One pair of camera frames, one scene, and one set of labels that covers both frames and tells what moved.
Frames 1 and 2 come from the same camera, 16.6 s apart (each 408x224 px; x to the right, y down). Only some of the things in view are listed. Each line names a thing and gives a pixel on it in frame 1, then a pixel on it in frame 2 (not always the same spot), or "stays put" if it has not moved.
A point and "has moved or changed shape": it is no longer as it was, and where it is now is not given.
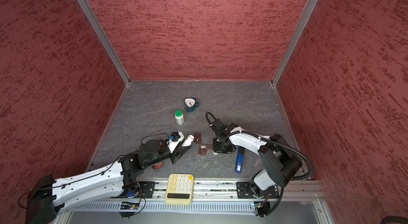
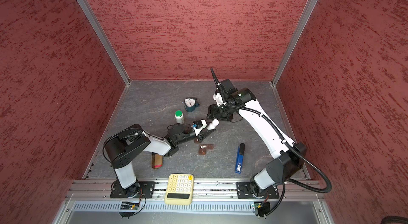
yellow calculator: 179,189 stays put
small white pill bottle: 187,141 has moved or changed shape
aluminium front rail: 222,190 stays put
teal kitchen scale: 190,104 stays put
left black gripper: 177,153 → 204,135
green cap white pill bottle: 179,117 stays put
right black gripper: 217,149 → 213,110
